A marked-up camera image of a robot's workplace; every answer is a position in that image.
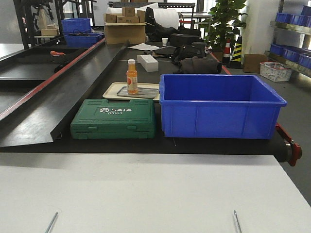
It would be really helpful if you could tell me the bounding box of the green black screwdriver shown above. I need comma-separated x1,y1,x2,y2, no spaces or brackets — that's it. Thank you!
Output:
234,210,242,233
45,212,58,233

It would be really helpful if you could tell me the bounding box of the small metal tray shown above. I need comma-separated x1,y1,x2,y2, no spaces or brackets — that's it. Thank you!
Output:
117,86,159,99

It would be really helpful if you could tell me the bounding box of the beige plastic tray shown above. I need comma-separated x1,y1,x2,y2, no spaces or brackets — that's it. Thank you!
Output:
103,82,160,102

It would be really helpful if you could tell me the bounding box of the orange juice bottle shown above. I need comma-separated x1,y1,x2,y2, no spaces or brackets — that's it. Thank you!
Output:
126,59,138,94

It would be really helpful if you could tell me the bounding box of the white foam block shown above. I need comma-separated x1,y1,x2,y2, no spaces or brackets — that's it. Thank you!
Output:
137,54,158,72

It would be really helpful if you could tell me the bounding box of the green SATA tool case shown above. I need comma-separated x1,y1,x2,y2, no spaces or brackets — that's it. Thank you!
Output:
70,99,156,139

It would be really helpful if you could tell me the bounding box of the dark grey cloth bundle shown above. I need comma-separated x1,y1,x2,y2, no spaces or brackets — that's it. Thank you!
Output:
173,56,222,74

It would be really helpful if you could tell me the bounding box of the large blue plastic bin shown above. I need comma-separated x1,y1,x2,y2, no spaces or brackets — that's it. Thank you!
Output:
159,74,287,139

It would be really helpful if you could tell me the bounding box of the white paper cup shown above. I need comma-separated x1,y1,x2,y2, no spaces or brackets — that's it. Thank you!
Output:
162,37,168,47

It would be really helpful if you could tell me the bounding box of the large cardboard box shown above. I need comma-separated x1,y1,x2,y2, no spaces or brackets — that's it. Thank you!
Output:
104,22,146,45

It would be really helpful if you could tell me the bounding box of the orange white traffic cone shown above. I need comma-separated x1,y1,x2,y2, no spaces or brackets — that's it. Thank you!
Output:
222,38,231,64

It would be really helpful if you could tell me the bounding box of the black yellow traffic cone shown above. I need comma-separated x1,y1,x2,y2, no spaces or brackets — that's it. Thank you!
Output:
226,35,242,69

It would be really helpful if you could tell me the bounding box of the brown box on floor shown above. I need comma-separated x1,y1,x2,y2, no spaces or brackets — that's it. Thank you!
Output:
242,54,269,73

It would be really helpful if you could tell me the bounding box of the blue bin far left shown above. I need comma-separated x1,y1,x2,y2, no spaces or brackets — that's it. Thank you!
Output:
61,18,103,48

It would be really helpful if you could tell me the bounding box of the green potted plant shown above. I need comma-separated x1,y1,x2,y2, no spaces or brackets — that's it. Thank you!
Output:
205,0,246,51

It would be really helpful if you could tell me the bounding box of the white wire basket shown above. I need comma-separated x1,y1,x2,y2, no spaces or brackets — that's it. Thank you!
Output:
260,62,292,82

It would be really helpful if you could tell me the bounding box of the red conveyor end bracket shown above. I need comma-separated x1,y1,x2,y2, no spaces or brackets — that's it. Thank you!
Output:
276,123,302,166

